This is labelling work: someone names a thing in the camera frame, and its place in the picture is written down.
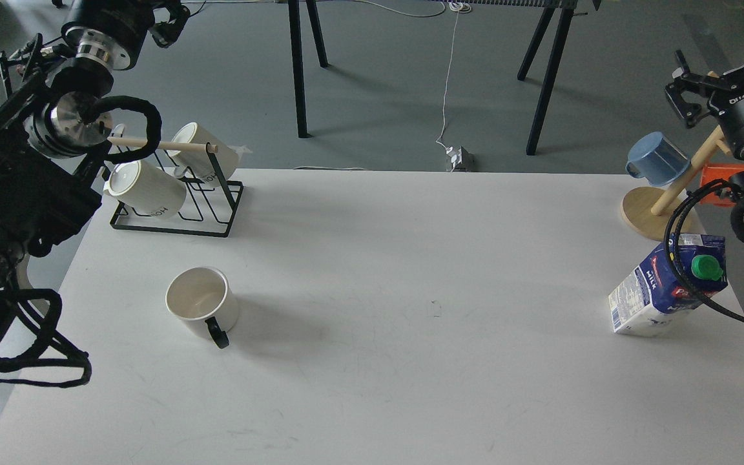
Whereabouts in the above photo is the black wire mug rack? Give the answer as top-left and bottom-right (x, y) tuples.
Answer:
(104, 140), (252, 238)

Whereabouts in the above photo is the white ribbed mug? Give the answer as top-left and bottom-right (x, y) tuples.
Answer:
(103, 161), (188, 220)
(167, 123), (240, 186)

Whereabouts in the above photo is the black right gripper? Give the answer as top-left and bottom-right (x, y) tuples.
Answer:
(665, 50), (744, 159)

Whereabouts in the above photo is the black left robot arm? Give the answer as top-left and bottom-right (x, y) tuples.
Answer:
(0, 1), (191, 388)

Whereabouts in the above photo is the white ribbed mug front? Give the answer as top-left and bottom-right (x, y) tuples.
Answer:
(103, 161), (188, 220)

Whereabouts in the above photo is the grey power plug box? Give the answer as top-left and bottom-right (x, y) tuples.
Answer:
(446, 147), (476, 172)

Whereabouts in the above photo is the blue mug on tree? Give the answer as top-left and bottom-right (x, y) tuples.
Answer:
(625, 130), (691, 187)

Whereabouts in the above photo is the white cable on floor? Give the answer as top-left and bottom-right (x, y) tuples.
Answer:
(346, 0), (473, 152)

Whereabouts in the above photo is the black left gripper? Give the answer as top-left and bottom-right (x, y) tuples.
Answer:
(60, 1), (190, 70)

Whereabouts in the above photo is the white ribbed mug rear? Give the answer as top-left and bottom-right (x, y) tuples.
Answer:
(167, 123), (240, 186)

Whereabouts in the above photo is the black table legs right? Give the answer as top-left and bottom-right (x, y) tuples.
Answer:
(517, 1), (578, 156)

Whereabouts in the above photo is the orange mug on tree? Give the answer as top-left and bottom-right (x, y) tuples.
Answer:
(698, 163), (744, 206)

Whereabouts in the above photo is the blue milk carton green cap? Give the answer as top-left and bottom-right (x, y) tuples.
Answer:
(608, 233), (727, 336)

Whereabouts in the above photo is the wooden mug tree stand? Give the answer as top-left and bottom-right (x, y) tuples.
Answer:
(620, 125), (732, 242)

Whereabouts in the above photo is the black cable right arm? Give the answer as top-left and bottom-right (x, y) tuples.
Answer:
(663, 179), (744, 338)

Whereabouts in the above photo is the white mug black handle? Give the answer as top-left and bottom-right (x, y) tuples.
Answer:
(165, 267), (240, 349)

